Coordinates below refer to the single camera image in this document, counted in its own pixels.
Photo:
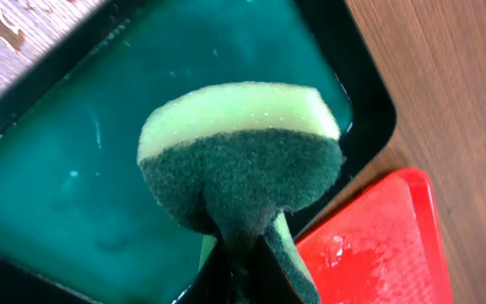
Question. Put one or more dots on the red plastic tray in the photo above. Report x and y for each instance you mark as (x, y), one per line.
(383, 247)

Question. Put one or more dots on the black water tray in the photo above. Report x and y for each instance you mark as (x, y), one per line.
(77, 223)

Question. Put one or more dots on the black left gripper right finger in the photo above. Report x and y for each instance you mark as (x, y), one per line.
(268, 284)

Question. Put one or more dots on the green yellow sponge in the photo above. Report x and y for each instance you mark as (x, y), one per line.
(231, 160)

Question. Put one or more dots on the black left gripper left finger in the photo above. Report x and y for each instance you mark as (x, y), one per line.
(213, 284)

